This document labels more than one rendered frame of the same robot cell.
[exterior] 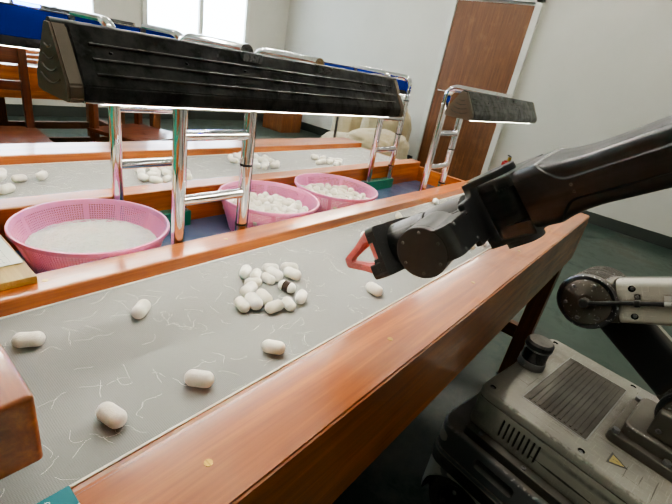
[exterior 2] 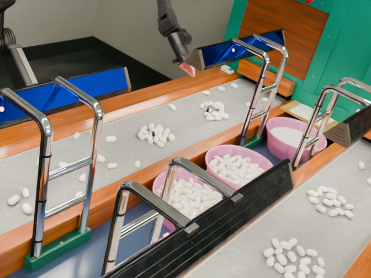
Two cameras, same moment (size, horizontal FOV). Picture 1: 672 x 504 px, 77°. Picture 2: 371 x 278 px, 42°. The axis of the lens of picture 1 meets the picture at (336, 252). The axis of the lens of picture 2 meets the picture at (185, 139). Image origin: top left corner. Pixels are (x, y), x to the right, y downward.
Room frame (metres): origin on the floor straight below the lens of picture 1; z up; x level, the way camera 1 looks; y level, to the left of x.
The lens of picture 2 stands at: (2.53, -0.12, 1.67)
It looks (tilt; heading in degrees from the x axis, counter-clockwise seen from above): 30 degrees down; 176
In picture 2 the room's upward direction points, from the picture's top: 15 degrees clockwise
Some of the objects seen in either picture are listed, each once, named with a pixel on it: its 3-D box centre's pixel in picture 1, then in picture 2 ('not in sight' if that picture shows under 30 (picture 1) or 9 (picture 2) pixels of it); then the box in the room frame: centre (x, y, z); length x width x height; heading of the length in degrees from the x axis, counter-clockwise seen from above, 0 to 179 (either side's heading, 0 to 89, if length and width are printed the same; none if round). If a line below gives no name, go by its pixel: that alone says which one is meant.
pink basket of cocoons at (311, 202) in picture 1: (268, 212); (237, 175); (1.06, 0.20, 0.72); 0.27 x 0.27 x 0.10
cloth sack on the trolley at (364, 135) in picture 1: (376, 149); not in sight; (4.16, -0.19, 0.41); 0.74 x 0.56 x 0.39; 146
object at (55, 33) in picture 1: (281, 83); (242, 46); (0.68, 0.13, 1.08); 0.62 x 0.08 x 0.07; 144
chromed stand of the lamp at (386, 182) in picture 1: (371, 129); (159, 263); (1.75, -0.05, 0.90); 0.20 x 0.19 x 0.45; 144
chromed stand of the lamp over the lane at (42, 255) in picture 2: (462, 156); (46, 172); (1.52, -0.37, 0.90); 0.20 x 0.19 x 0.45; 144
